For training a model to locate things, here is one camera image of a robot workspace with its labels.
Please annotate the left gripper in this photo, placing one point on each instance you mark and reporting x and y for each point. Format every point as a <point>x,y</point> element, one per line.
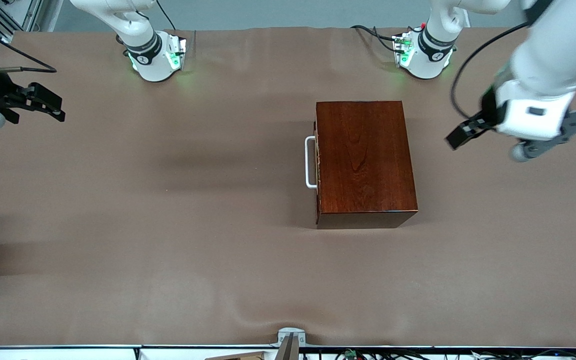
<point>488,111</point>

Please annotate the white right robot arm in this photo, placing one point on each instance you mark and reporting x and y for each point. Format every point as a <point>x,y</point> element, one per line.
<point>148,65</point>

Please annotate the dark wooden cabinet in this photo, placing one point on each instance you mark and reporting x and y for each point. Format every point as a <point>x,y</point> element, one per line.
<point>363,160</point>

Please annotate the brown table cloth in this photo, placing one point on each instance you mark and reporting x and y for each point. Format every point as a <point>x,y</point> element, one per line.
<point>218,275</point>

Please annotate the light wooden board piece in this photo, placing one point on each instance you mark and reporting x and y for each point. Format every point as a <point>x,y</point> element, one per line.
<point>243,357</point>

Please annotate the aluminium frame profile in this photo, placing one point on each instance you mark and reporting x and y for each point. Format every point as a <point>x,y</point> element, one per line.
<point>28,15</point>

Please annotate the white table edge rail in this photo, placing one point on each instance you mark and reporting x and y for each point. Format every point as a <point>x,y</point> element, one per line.
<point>43,355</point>

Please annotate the grey metal clamp bracket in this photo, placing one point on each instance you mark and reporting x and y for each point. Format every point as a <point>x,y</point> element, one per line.
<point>288,345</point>

